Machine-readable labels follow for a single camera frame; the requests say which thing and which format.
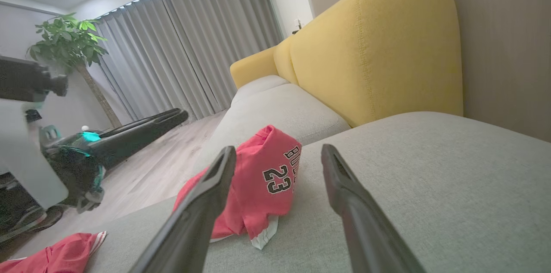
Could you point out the dark robot base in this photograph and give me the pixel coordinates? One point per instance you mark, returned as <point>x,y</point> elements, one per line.
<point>21,221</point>

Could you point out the large yellow backrest cushion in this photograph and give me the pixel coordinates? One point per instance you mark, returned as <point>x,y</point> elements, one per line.
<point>387,49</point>

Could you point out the red basketball shorts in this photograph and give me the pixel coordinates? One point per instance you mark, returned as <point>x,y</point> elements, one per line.
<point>254,204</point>

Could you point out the grey pleated curtain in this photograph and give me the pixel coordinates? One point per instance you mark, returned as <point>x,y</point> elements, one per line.
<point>181,49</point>

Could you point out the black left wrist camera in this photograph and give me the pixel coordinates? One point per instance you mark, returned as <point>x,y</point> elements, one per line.
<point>21,79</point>

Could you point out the red white basketball jersey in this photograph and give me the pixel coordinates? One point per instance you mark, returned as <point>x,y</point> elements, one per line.
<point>56,256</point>

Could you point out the grey sofa seat cushion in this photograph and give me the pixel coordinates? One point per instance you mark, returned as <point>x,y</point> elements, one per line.
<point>280,113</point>
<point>258,85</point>

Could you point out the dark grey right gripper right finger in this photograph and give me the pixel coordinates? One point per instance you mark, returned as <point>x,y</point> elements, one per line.
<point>366,230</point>

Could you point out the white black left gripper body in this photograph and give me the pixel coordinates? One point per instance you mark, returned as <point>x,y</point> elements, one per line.
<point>79,169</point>

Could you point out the yellow sofa backrest cushion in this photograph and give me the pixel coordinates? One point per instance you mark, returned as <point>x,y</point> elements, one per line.
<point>252,68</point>
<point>285,62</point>

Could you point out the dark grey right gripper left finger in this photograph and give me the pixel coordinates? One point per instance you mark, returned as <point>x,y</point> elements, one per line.
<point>193,221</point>

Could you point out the green leafy indoor tree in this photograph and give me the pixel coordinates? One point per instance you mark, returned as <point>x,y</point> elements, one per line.
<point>64,40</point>

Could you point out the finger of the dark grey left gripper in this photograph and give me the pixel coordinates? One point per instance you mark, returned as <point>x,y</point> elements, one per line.
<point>137,139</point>
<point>142,119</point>

